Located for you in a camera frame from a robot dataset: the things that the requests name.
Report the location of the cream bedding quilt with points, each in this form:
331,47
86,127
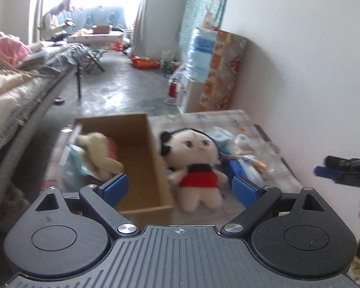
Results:
10,79

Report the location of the plaid floral tablecloth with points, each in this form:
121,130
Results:
222,127

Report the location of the beige plush toy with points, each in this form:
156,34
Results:
100,153

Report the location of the black-haired plush doll red dress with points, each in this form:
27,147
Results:
191,157

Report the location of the bed with mattress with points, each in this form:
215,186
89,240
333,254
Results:
22,108

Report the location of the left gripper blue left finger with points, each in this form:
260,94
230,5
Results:
100,201

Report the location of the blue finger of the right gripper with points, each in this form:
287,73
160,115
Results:
324,172

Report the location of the red orange bag on floor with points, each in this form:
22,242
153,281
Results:
144,63

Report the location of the small white round container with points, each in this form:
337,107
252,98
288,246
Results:
242,142

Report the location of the patterned cloth covered cabinet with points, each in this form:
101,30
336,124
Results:
224,69

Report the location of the white water dispenser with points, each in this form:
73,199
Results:
189,94

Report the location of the red thermos bottle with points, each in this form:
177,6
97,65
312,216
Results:
172,89

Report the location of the low white table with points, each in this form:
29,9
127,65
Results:
97,39

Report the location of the pink blanket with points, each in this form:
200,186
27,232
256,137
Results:
12,50

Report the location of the folding stool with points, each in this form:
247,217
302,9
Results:
93,59

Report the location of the seated person by window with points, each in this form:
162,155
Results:
50,28

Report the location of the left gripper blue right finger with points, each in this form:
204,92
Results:
258,202

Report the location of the orange striped white towel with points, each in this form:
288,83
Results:
249,157

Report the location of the brown cardboard box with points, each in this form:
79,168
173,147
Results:
148,200

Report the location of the blue water jug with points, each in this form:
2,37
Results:
200,53

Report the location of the blue plastic packet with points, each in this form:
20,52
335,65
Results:
74,170

